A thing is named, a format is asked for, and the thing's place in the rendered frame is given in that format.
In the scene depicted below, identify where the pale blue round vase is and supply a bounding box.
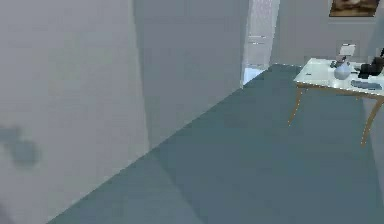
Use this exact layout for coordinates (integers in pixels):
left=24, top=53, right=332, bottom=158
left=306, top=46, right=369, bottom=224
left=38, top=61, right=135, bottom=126
left=333, top=61, right=352, bottom=81

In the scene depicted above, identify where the white table with wooden legs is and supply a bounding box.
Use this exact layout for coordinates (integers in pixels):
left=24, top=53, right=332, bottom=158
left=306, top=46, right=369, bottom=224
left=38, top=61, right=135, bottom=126
left=287, top=57, right=384, bottom=148

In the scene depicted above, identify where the white room door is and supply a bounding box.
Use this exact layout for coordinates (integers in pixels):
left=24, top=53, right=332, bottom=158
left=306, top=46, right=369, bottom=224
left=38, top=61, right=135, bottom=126
left=240, top=0, right=282, bottom=88

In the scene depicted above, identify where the black boxy object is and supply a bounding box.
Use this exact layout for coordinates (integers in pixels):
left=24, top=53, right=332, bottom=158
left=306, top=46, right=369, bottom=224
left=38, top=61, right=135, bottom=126
left=358, top=48, right=384, bottom=80

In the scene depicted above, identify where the brown framed picture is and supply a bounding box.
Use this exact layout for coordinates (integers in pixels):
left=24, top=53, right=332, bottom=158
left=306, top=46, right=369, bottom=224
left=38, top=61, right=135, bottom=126
left=328, top=0, right=381, bottom=18

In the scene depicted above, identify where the white square box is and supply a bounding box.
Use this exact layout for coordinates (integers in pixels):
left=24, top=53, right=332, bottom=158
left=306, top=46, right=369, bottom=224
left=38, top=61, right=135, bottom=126
left=338, top=43, right=356, bottom=57

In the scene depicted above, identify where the grey flat cloth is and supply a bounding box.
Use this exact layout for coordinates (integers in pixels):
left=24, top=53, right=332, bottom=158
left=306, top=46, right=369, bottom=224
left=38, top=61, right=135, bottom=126
left=350, top=79, right=383, bottom=92

